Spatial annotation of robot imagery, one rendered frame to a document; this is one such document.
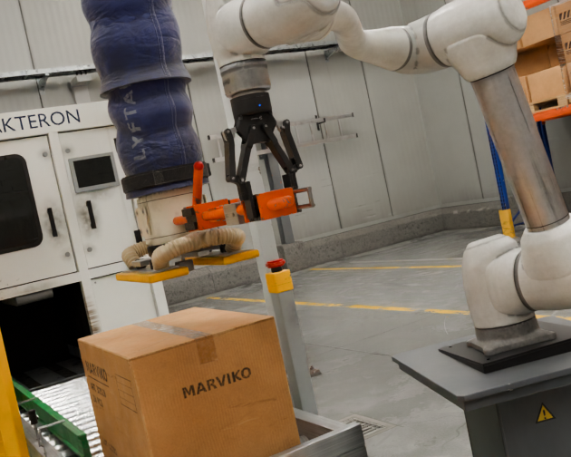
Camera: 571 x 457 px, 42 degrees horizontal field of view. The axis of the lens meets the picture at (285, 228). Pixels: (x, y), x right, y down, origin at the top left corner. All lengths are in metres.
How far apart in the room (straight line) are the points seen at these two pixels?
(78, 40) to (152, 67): 9.40
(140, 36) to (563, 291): 1.17
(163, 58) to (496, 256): 0.95
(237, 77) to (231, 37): 0.07
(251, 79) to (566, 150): 10.52
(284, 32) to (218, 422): 1.04
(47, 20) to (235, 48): 9.93
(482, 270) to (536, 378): 0.30
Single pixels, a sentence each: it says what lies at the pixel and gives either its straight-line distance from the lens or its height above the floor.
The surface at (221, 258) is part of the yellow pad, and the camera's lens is 1.85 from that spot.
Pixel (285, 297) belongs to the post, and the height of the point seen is 0.91.
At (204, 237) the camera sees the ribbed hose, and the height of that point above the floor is 1.20.
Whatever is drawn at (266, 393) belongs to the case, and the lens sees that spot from 2.01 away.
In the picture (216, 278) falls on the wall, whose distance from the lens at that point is 11.30.
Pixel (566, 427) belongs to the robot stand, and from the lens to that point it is 1.99.
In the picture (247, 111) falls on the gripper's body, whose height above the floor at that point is 1.42.
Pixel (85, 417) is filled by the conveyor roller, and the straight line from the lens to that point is 3.23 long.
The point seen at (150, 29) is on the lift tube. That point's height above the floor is 1.72.
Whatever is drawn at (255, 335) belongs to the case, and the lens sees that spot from 1.97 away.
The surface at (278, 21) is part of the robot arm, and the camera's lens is 1.31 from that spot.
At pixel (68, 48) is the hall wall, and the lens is 11.23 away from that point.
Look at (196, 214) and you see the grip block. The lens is 1.69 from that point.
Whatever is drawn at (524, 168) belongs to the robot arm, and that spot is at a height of 1.21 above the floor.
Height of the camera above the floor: 1.26
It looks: 3 degrees down
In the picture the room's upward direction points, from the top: 12 degrees counter-clockwise
